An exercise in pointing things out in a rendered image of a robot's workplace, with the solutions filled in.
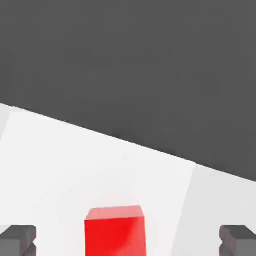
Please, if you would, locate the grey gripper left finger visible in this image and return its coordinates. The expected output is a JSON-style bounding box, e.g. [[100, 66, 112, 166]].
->
[[0, 224, 38, 256]]

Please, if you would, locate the small red cube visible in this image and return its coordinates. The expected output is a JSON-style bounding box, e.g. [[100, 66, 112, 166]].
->
[[84, 205, 148, 256]]

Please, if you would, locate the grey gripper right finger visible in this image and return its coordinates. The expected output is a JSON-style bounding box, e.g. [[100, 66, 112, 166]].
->
[[219, 224, 256, 256]]

